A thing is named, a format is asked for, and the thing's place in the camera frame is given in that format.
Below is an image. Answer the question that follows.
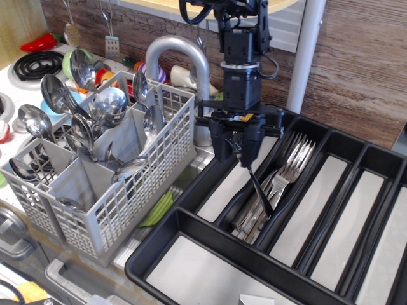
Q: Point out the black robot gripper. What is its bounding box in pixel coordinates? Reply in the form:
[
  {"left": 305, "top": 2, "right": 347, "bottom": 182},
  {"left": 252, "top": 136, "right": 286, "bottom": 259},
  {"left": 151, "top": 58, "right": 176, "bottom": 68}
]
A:
[{"left": 197, "top": 60, "right": 284, "bottom": 168}]

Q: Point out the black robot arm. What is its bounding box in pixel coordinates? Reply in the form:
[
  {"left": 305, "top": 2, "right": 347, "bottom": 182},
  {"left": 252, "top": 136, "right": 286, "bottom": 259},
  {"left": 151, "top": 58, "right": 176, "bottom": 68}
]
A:
[{"left": 179, "top": 1, "right": 284, "bottom": 168}]

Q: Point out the steel spoon front basket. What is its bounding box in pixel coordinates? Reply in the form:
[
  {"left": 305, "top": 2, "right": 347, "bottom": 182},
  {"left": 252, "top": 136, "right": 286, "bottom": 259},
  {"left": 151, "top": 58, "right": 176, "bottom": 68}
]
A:
[{"left": 111, "top": 156, "right": 148, "bottom": 184}]

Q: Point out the steel spoon basket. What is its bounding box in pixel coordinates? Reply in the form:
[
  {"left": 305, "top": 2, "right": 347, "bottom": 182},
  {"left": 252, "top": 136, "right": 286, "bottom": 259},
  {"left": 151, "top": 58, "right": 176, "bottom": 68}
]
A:
[
  {"left": 111, "top": 156, "right": 148, "bottom": 184},
  {"left": 64, "top": 114, "right": 98, "bottom": 163}
]

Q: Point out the black cutlery tray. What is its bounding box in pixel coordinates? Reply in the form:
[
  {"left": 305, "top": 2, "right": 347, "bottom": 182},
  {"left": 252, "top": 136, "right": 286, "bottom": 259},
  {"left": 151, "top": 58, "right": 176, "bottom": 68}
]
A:
[{"left": 125, "top": 115, "right": 406, "bottom": 304}]

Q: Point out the grey plastic cutlery basket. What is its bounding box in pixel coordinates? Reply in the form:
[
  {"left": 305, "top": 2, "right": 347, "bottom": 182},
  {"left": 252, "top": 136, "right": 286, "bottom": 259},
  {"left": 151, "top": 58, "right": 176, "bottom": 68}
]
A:
[{"left": 1, "top": 81, "right": 196, "bottom": 267}]

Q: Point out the steel spoon centre basket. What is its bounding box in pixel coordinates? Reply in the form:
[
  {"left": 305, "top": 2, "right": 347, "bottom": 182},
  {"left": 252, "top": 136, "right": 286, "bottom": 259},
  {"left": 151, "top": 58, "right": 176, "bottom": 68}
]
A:
[{"left": 64, "top": 114, "right": 98, "bottom": 163}]

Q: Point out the silver kitchen faucet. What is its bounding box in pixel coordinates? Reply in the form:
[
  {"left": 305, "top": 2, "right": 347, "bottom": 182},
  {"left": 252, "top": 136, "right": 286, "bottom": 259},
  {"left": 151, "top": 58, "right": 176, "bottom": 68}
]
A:
[{"left": 144, "top": 34, "right": 223, "bottom": 147}]

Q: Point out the steel spoon right compartment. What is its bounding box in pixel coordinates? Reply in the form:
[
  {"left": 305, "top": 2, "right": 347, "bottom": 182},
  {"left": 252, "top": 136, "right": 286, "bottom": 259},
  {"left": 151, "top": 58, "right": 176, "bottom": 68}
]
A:
[{"left": 143, "top": 105, "right": 165, "bottom": 149}]

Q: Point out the pile of steel forks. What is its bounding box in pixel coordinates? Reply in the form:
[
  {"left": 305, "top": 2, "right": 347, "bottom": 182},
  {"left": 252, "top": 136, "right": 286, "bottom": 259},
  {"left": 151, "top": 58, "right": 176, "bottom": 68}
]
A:
[{"left": 232, "top": 132, "right": 316, "bottom": 244}]

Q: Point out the green cloth in sink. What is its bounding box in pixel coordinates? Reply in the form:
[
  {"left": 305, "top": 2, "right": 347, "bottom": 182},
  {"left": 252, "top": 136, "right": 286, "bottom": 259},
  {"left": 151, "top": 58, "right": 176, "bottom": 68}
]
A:
[{"left": 139, "top": 190, "right": 174, "bottom": 227}]

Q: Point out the steel spoon middle back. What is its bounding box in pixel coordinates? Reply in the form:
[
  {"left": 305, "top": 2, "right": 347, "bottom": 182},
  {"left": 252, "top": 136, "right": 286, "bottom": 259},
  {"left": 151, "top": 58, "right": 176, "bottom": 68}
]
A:
[{"left": 90, "top": 87, "right": 127, "bottom": 128}]

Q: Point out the wooden round shelf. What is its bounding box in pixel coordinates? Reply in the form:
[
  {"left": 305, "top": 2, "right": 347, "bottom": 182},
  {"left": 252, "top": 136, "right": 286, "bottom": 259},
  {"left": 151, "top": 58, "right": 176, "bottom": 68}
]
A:
[{"left": 116, "top": 0, "right": 297, "bottom": 21}]

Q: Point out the white vertical pole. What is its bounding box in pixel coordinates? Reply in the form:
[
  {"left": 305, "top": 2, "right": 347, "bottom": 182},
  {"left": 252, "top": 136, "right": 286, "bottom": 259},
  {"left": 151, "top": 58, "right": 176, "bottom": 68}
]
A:
[{"left": 286, "top": 0, "right": 326, "bottom": 114}]

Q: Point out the hanging metal spatula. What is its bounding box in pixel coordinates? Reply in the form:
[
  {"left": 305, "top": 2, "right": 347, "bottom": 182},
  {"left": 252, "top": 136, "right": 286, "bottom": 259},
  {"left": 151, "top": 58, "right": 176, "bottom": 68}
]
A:
[{"left": 99, "top": 1, "right": 120, "bottom": 60}]

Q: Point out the large steel spoon top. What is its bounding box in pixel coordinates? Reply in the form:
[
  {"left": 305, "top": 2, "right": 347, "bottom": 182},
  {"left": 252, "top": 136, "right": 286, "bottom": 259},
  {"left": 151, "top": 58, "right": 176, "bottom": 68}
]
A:
[{"left": 70, "top": 48, "right": 102, "bottom": 93}]

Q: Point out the large steel spoon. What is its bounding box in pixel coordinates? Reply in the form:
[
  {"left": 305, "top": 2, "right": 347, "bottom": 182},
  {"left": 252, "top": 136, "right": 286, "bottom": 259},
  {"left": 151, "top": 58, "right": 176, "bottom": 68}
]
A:
[
  {"left": 41, "top": 74, "right": 90, "bottom": 119},
  {"left": 70, "top": 48, "right": 102, "bottom": 93}
]

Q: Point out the blue toy cup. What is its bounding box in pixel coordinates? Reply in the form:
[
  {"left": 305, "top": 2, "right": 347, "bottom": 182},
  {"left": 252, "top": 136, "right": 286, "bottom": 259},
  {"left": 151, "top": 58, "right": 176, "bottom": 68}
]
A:
[{"left": 39, "top": 90, "right": 84, "bottom": 125}]

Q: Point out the green toy bowl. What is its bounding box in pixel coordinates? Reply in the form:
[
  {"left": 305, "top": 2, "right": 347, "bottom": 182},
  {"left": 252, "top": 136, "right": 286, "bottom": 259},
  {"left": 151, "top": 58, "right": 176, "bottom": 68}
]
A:
[{"left": 62, "top": 48, "right": 95, "bottom": 81}]

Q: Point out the large steel spoon left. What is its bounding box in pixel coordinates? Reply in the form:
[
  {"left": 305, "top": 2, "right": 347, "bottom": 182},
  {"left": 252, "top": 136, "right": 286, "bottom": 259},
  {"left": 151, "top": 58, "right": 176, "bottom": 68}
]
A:
[{"left": 41, "top": 74, "right": 90, "bottom": 119}]

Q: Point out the hanging strainer spoon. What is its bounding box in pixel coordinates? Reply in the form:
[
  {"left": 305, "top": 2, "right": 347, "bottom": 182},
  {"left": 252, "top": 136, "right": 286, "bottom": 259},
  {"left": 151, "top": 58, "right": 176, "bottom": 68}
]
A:
[{"left": 63, "top": 0, "right": 81, "bottom": 48}]

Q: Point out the steel spoon far left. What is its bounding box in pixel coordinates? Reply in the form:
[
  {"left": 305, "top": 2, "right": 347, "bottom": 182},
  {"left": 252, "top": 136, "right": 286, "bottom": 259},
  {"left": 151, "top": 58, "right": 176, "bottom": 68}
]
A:
[{"left": 18, "top": 104, "right": 55, "bottom": 143}]

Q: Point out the red toy pepper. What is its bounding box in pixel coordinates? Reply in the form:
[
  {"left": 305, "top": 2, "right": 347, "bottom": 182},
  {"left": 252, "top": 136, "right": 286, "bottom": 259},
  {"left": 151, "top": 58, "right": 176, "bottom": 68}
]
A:
[{"left": 20, "top": 33, "right": 62, "bottom": 53}]

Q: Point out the black stove burner coil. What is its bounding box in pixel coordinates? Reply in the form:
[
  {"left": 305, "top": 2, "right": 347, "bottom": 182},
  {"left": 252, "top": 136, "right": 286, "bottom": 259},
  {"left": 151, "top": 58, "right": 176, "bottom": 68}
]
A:
[{"left": 13, "top": 51, "right": 64, "bottom": 81}]

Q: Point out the steel spoon low left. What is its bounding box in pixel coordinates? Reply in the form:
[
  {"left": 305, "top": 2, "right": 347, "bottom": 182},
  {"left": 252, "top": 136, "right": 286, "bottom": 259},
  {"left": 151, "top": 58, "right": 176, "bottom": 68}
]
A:
[{"left": 9, "top": 158, "right": 41, "bottom": 183}]

